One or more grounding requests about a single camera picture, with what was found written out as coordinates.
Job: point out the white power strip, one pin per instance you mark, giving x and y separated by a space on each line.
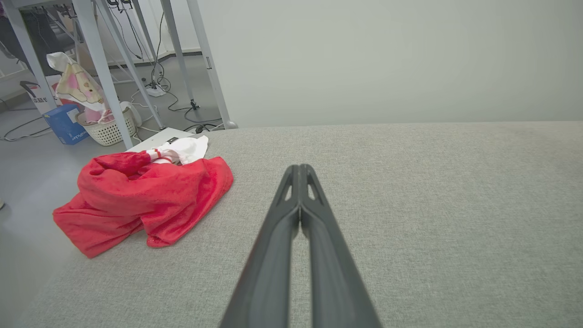
155 90

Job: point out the white bag black print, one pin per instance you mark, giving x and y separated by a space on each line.
43 104

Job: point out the patterned cloth in basket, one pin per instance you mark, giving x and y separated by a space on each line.
79 86

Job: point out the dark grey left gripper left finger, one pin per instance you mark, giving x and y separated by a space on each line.
268 255

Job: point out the red white jersey garment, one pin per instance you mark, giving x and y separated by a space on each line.
159 196

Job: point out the white perforated laundry basket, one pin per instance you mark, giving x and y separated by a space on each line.
109 132

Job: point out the blue cardboard box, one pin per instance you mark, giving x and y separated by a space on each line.
66 124

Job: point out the white power supply box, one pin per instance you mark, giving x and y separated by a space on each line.
157 139

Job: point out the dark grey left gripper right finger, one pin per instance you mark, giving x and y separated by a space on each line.
334 273

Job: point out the white rounded plastic item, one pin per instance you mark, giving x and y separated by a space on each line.
134 111

